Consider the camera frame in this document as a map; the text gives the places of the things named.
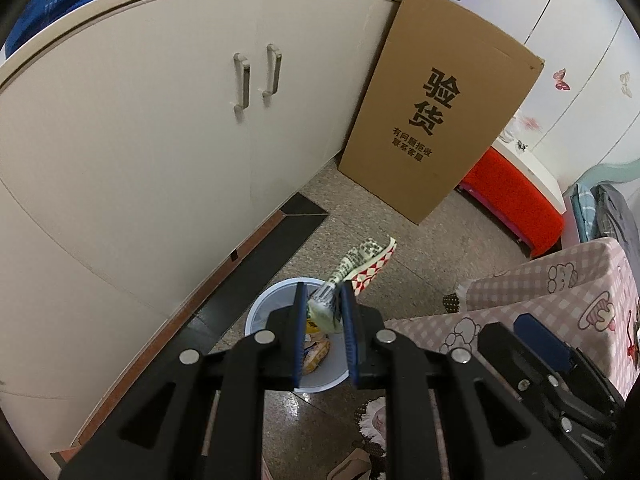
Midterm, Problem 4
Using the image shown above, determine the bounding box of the large cardboard box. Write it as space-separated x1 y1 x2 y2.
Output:
337 0 546 226

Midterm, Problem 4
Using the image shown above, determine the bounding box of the light blue trash bin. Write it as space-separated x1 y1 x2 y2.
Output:
245 277 351 393

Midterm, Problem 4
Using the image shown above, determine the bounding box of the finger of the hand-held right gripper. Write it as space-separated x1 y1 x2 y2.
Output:
477 321 567 422
514 312 627 412

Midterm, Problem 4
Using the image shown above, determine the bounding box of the teal striped cloth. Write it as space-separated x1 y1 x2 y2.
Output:
574 182 602 244

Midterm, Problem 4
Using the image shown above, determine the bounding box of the grey garment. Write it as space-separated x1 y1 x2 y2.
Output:
592 184 637 262

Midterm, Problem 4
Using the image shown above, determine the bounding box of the pink checkered printed blanket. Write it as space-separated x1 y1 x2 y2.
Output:
387 237 640 401

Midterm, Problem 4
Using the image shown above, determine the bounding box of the metal cabinet handle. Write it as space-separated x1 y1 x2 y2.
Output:
233 52 251 111
262 43 282 97

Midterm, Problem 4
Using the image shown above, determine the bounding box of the yellow snack packet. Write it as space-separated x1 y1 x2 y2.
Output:
302 317 334 376

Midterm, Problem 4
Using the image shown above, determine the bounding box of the red storage bench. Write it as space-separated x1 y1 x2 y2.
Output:
456 142 567 260

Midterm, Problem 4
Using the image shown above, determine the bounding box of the white fluffy rug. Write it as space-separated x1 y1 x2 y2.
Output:
353 396 387 461

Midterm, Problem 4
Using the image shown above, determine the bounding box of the pink slipper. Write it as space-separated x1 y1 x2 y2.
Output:
327 447 387 480

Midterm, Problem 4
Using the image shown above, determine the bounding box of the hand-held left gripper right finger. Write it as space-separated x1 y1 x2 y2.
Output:
339 282 584 480

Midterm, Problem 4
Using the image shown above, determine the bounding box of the white wardrobe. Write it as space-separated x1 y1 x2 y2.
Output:
452 0 640 191

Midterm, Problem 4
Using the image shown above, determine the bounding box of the teal bed headboard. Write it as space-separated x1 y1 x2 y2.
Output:
569 157 640 197

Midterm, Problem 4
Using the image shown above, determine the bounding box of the red white patterned packet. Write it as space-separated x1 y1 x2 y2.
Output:
306 236 398 333

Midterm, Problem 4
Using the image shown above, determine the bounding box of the white low cabinet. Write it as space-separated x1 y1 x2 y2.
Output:
0 0 406 466

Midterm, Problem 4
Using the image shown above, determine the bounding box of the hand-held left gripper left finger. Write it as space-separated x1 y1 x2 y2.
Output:
59 282 308 480

